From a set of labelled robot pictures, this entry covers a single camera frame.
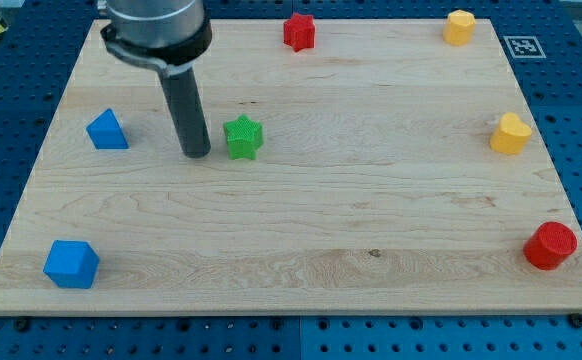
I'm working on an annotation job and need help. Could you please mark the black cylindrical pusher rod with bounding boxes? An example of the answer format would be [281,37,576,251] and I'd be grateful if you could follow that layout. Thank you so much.
[159,69,211,159]

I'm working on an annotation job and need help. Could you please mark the green star block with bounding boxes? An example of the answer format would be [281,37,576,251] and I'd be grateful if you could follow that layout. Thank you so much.
[223,114,264,160]

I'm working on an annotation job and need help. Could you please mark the red star block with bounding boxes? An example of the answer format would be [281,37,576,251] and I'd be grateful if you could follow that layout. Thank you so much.
[283,12,316,52]

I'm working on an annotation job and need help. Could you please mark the wooden board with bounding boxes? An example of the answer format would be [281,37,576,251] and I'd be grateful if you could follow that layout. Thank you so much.
[0,19,582,317]

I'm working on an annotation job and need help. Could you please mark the blue triangle block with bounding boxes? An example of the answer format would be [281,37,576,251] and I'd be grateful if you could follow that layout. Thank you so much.
[86,108,129,150]

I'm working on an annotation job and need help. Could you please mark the blue cube block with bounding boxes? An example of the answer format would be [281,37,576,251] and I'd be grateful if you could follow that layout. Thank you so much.
[43,240,100,289]

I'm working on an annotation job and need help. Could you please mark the yellow hexagon block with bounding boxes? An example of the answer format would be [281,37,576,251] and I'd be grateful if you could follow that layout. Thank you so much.
[442,10,476,46]

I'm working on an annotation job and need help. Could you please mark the yellow heart block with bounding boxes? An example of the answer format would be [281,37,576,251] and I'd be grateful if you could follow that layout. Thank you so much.
[489,112,533,155]

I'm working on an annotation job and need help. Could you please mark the white fiducial marker tag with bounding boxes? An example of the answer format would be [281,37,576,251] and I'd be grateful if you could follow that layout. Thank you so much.
[503,35,546,59]

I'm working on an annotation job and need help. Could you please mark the red cylinder block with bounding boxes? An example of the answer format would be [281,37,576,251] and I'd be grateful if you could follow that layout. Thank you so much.
[523,221,578,271]

